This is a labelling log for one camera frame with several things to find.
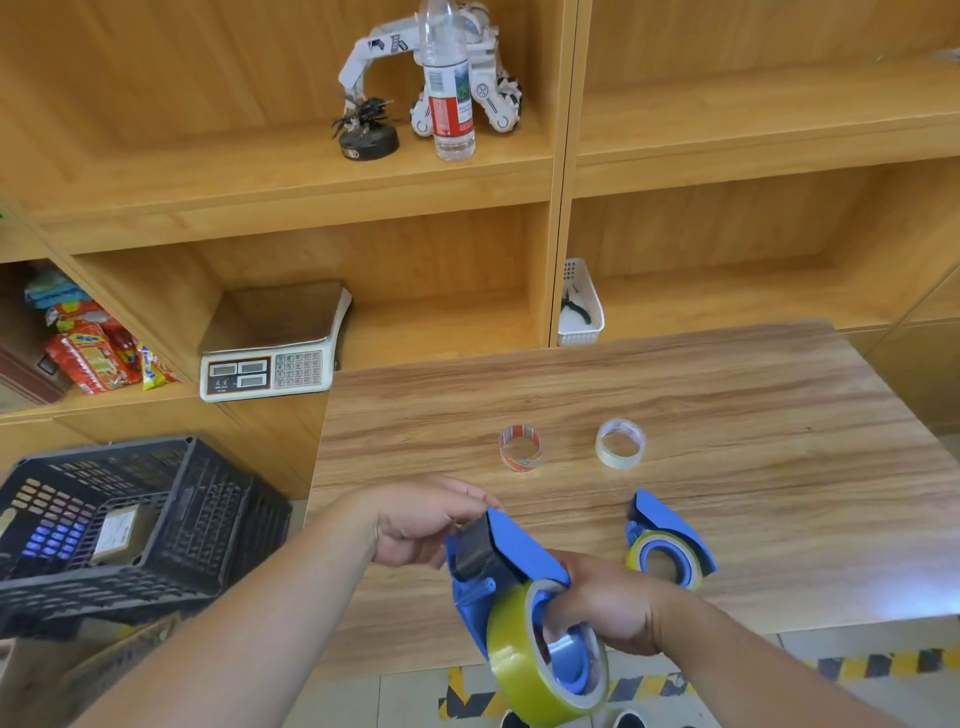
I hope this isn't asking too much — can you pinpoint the person's left hand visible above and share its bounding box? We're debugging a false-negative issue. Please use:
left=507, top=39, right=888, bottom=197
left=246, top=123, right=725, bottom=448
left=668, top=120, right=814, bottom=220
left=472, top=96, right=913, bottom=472
left=371, top=475, right=504, bottom=570

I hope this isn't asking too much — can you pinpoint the person's right hand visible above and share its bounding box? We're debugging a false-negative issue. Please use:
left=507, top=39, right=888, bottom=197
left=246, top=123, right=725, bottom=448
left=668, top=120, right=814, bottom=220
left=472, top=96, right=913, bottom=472
left=534, top=551, right=676, bottom=658

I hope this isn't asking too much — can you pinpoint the yellow packing tape roll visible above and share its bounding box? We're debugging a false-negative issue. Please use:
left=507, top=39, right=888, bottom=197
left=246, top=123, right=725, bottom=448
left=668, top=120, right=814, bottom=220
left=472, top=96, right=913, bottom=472
left=626, top=529, right=705, bottom=594
left=486, top=579, right=612, bottom=728

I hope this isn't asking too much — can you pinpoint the blue tape dispenser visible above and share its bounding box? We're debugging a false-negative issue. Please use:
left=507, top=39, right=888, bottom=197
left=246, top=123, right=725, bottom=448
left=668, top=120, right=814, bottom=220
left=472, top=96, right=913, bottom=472
left=624, top=489, right=718, bottom=580
left=445, top=507, right=594, bottom=695

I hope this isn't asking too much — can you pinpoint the person's right forearm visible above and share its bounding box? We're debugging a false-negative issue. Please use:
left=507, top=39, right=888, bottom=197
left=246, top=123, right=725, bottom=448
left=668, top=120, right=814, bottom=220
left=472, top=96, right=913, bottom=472
left=651, top=588, right=912, bottom=728

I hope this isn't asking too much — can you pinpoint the person's left forearm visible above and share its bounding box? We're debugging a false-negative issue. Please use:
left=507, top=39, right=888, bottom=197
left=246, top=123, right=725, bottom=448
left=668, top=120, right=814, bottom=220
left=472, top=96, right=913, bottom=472
left=71, top=487, right=378, bottom=728

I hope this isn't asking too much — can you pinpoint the clear tape roll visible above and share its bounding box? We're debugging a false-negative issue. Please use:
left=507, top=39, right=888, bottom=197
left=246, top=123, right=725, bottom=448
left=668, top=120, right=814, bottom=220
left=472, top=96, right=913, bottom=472
left=595, top=418, right=648, bottom=471

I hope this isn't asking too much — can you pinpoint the black plastic crate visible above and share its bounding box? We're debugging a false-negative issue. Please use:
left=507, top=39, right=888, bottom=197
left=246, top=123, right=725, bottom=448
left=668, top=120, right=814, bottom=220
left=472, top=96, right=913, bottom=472
left=0, top=435, right=294, bottom=640

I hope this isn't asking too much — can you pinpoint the white digital weighing scale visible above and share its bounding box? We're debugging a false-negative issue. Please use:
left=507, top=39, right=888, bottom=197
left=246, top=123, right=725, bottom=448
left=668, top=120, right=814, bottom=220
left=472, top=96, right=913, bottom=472
left=198, top=281, right=354, bottom=405

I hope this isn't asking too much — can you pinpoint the small cardboard box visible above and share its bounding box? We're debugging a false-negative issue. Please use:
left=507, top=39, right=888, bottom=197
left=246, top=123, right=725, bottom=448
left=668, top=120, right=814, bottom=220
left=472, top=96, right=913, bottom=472
left=89, top=503, right=159, bottom=566

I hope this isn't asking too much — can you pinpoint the white plastic basket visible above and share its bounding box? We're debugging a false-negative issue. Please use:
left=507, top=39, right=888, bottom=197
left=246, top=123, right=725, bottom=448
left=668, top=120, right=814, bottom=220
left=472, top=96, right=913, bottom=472
left=556, top=258, right=606, bottom=348

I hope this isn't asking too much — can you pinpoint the yellow black floor tape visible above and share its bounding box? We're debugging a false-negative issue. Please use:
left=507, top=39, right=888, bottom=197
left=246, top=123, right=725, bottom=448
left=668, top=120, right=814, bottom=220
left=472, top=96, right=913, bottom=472
left=438, top=648, right=960, bottom=723

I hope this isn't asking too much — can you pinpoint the yellow snack packet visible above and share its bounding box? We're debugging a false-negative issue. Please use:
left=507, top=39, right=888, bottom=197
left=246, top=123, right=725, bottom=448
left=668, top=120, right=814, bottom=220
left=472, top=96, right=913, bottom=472
left=135, top=342, right=182, bottom=393

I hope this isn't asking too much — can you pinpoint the brown cardboard box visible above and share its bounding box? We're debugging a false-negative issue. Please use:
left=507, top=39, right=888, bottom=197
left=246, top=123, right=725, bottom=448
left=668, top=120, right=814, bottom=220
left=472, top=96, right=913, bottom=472
left=0, top=611, right=185, bottom=728

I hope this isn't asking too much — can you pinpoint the red snack packet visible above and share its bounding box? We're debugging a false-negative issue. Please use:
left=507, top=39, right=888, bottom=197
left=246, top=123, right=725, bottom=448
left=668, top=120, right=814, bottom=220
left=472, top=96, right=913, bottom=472
left=45, top=322, right=144, bottom=396

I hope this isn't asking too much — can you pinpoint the orange snack packet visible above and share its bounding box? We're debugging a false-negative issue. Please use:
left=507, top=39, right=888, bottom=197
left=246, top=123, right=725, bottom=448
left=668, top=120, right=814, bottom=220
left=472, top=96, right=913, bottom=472
left=43, top=299, right=115, bottom=333

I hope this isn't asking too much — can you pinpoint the black spider figure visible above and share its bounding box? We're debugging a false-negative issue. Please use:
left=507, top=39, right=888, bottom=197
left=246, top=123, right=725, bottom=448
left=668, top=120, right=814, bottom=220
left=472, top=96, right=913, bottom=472
left=330, top=96, right=402, bottom=162

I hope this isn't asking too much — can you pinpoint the blue green snack packet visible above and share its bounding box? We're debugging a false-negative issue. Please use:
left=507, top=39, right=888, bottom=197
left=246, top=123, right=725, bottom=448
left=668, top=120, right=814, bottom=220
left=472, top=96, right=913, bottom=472
left=23, top=268, right=93, bottom=311

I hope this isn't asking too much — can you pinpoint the clear plastic water bottle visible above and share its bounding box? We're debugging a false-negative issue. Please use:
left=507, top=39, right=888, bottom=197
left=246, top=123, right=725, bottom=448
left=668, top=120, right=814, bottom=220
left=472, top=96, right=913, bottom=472
left=417, top=0, right=477, bottom=163

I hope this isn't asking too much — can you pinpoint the white toy robot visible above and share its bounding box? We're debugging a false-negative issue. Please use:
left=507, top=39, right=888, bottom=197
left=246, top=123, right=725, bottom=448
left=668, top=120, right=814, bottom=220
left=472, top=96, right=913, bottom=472
left=336, top=0, right=525, bottom=138

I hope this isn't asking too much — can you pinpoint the wooden shelf unit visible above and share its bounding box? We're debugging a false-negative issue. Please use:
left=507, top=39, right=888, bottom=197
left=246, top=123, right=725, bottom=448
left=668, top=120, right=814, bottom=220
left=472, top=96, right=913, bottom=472
left=0, top=0, right=960, bottom=502

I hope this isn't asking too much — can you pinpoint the red white tape ring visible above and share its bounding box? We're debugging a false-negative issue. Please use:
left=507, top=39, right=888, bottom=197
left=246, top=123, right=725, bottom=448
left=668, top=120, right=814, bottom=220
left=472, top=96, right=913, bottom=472
left=498, top=423, right=544, bottom=474

